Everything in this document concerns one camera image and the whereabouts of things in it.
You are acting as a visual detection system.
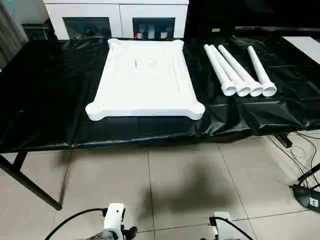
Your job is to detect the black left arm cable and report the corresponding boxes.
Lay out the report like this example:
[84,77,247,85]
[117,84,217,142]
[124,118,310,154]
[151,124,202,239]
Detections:
[45,208,108,240]

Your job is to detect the white cabinet with glass doors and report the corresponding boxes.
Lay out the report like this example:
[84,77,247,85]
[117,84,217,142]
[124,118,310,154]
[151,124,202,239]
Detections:
[42,0,190,41]

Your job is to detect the white plastic table leg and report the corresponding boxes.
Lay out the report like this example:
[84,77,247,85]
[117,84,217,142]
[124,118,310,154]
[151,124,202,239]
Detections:
[217,44,264,98]
[209,44,251,98]
[203,44,237,97]
[247,45,278,98]

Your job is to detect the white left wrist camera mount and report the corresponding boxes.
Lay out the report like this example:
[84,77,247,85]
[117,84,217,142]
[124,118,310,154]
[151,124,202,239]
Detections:
[102,202,126,240]

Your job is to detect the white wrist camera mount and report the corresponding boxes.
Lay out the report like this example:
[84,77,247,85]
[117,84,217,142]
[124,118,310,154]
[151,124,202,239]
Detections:
[207,211,234,240]
[102,202,126,240]

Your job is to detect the white board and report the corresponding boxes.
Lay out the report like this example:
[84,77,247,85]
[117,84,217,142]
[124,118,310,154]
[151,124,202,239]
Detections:
[282,36,320,66]

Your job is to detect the white plastic table top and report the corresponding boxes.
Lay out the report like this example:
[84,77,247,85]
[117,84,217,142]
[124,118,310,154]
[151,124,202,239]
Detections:
[85,38,206,122]

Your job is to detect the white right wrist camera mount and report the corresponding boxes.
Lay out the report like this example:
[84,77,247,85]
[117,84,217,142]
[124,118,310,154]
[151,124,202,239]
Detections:
[207,211,234,240]

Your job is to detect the black plastic mat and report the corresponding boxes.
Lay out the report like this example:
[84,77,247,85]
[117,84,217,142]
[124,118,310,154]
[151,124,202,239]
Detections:
[0,34,320,154]

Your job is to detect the black metal table leg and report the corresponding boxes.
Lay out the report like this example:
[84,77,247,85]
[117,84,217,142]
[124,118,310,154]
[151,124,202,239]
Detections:
[0,152,64,211]

